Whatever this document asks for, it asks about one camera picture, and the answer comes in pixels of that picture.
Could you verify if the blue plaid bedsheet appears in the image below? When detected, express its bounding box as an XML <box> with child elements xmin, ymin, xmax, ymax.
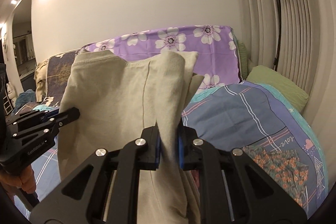
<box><xmin>14</xmin><ymin>81</ymin><xmax>330</xmax><ymax>214</ymax></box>

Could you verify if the person's left hand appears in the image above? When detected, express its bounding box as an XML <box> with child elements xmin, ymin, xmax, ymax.
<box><xmin>10</xmin><ymin>161</ymin><xmax>36</xmax><ymax>195</ymax></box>

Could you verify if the dark tree-print cushion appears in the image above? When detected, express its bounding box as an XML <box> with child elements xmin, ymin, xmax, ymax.
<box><xmin>43</xmin><ymin>49</ymin><xmax>82</xmax><ymax>109</ymax></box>

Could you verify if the green pillow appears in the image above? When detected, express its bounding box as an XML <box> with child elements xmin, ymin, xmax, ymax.
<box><xmin>245</xmin><ymin>64</ymin><xmax>310</xmax><ymax>113</ymax></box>

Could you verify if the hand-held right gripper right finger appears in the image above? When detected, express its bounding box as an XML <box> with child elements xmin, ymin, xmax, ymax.
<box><xmin>177</xmin><ymin>126</ymin><xmax>307</xmax><ymax>224</ymax></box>

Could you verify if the teal knitted blanket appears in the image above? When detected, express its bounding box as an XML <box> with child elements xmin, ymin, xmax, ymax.
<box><xmin>14</xmin><ymin>90</ymin><xmax>37</xmax><ymax>114</ymax></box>

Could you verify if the beige long-sleeve shirt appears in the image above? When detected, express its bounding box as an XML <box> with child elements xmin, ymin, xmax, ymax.
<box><xmin>57</xmin><ymin>51</ymin><xmax>205</xmax><ymax>224</ymax></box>

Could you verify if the small white ladder rack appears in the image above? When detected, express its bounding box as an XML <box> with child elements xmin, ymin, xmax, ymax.
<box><xmin>4</xmin><ymin>98</ymin><xmax>13</xmax><ymax>115</ymax></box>

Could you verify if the white cat figurine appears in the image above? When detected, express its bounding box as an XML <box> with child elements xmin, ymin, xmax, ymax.
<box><xmin>6</xmin><ymin>82</ymin><xmax>16</xmax><ymax>98</ymax></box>

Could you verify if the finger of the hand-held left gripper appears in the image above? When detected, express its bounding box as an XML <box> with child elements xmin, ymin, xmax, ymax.
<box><xmin>7</xmin><ymin>109</ymin><xmax>62</xmax><ymax>127</ymax></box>
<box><xmin>12</xmin><ymin>107</ymin><xmax>80</xmax><ymax>140</ymax></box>

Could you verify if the cream pleated curtain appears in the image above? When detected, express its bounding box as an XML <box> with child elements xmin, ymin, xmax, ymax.
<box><xmin>228</xmin><ymin>0</ymin><xmax>336</xmax><ymax>135</ymax></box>

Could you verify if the beige bundled cloth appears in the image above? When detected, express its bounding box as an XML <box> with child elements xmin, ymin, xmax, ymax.
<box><xmin>34</xmin><ymin>61</ymin><xmax>49</xmax><ymax>106</ymax></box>

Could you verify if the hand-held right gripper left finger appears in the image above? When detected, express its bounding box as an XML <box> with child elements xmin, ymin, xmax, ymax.
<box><xmin>30</xmin><ymin>126</ymin><xmax>160</xmax><ymax>224</ymax></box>

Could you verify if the purple floral pillow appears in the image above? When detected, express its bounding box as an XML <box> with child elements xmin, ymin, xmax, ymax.
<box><xmin>80</xmin><ymin>25</ymin><xmax>243</xmax><ymax>94</ymax></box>

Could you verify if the floral patterned cloth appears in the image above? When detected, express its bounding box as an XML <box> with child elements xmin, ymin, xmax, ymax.
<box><xmin>243</xmin><ymin>145</ymin><xmax>310</xmax><ymax>205</ymax></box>

